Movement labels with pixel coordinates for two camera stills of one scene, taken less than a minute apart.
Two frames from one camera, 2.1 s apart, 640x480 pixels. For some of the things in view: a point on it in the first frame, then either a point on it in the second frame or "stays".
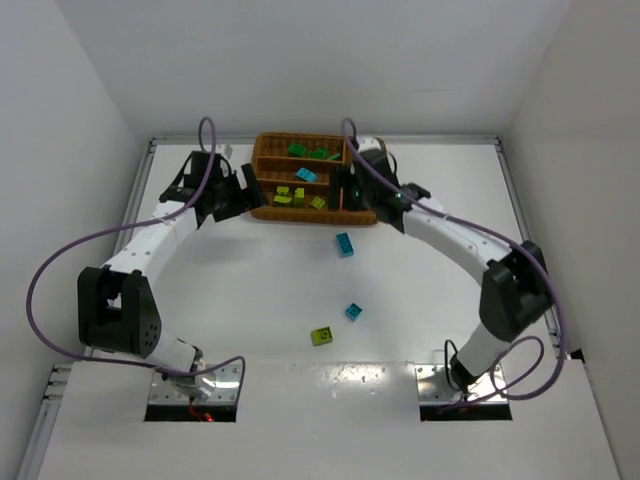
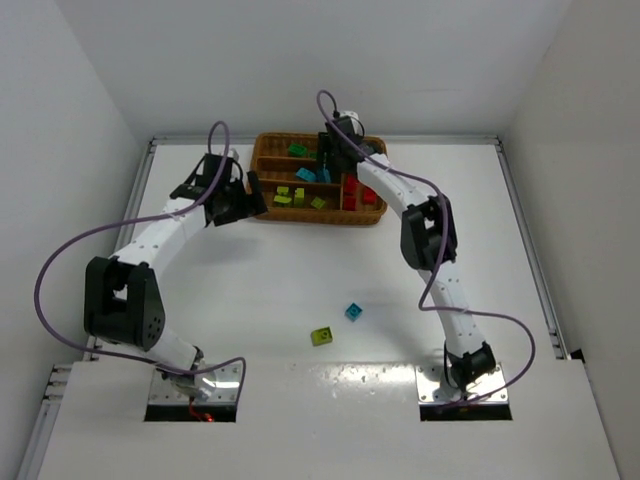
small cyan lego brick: [353, 311] stays
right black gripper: [350, 181] -> [326, 151]
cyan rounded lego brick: [306, 174] stays
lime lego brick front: [321, 336] stays
